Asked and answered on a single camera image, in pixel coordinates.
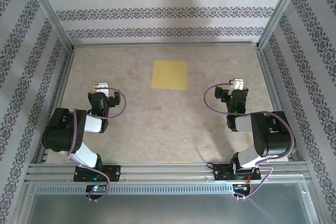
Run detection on yellow square paper sheet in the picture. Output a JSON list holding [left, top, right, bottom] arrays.
[[151, 60, 188, 90]]

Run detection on shiny metal sheet panel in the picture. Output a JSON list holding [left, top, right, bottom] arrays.
[[25, 182, 322, 224]]

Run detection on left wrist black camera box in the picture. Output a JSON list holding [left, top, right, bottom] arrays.
[[109, 90, 122, 107]]

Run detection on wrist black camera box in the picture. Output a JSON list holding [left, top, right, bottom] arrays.
[[109, 90, 122, 107], [214, 84, 230, 102]]

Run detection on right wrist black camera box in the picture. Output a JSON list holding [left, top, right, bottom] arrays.
[[214, 84, 230, 102]]

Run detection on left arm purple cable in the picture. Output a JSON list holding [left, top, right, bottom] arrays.
[[67, 87, 127, 202]]

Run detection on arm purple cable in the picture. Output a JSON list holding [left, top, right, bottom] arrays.
[[204, 83, 297, 200], [67, 87, 127, 202]]

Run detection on aluminium table edge rail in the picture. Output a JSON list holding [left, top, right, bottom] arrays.
[[34, 47, 76, 164], [256, 47, 300, 162], [71, 41, 260, 49]]

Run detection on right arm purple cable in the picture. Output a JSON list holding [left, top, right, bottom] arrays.
[[204, 83, 297, 200]]

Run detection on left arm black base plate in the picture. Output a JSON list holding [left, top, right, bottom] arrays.
[[73, 165, 122, 183]]

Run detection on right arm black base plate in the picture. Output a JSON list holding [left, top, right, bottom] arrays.
[[213, 163, 261, 182]]

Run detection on aluminium frame post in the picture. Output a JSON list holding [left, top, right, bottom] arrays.
[[258, 0, 308, 49], [22, 0, 75, 49]]

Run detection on long aluminium mounting rail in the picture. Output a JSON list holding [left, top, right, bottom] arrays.
[[25, 162, 312, 183]]

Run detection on grey slotted cable duct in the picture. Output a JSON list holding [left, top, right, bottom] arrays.
[[35, 183, 235, 196]]

